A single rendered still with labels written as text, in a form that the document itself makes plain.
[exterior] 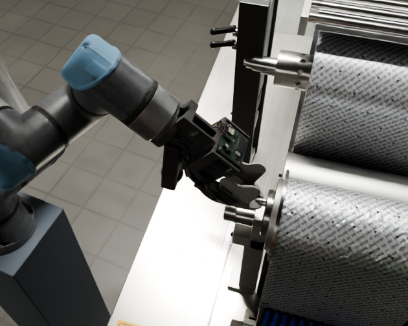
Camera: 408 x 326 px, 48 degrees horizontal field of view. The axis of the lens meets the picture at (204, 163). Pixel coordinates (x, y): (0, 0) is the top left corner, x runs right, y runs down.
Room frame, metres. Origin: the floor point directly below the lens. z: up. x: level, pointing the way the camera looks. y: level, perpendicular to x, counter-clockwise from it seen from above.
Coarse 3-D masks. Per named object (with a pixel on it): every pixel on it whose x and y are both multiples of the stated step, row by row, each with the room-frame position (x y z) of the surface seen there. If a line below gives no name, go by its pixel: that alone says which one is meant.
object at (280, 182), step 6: (282, 180) 0.42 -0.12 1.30; (282, 186) 0.40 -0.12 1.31; (276, 192) 0.39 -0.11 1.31; (276, 198) 0.38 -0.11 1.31; (276, 204) 0.37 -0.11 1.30; (276, 210) 0.36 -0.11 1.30; (276, 216) 0.36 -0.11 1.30; (270, 222) 0.35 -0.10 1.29; (270, 228) 0.34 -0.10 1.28; (270, 234) 0.34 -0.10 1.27; (270, 240) 0.33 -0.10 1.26; (264, 246) 0.34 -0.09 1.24
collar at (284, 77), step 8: (280, 56) 0.63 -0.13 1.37; (288, 56) 0.63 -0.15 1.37; (296, 56) 0.63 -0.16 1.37; (304, 56) 0.63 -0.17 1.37; (312, 56) 0.63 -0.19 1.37; (280, 64) 0.62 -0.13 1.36; (288, 64) 0.62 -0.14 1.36; (296, 64) 0.62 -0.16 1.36; (304, 64) 0.62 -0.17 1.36; (312, 64) 0.62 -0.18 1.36; (280, 72) 0.61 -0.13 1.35; (288, 72) 0.61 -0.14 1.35; (296, 72) 0.61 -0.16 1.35; (304, 72) 0.61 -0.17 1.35; (280, 80) 0.61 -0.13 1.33; (288, 80) 0.61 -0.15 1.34; (296, 80) 0.60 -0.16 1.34; (304, 80) 0.60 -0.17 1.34; (296, 88) 0.61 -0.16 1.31; (304, 88) 0.60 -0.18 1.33
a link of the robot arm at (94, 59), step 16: (80, 48) 0.47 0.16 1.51; (96, 48) 0.48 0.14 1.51; (112, 48) 0.49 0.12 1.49; (80, 64) 0.45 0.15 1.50; (96, 64) 0.46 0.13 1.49; (112, 64) 0.46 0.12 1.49; (128, 64) 0.48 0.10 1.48; (80, 80) 0.45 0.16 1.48; (96, 80) 0.44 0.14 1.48; (112, 80) 0.45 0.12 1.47; (128, 80) 0.45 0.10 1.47; (144, 80) 0.47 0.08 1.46; (80, 96) 0.46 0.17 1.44; (96, 96) 0.44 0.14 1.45; (112, 96) 0.44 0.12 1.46; (128, 96) 0.44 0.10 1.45; (144, 96) 0.45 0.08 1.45; (96, 112) 0.46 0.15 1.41; (112, 112) 0.44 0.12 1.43; (128, 112) 0.43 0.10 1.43
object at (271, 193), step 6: (270, 192) 0.41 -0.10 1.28; (270, 198) 0.39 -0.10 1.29; (270, 204) 0.38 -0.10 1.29; (264, 210) 0.38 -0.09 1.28; (270, 210) 0.38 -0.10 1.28; (264, 216) 0.37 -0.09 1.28; (270, 216) 0.37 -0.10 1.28; (264, 222) 0.36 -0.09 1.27; (264, 228) 0.36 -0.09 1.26; (264, 234) 0.36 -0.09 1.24
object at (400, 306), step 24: (264, 288) 0.33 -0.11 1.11; (288, 288) 0.32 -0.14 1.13; (312, 288) 0.31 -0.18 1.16; (336, 288) 0.30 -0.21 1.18; (360, 288) 0.29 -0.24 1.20; (288, 312) 0.31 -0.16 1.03; (312, 312) 0.30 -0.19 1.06; (336, 312) 0.29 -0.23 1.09; (360, 312) 0.28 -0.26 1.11; (384, 312) 0.27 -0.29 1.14
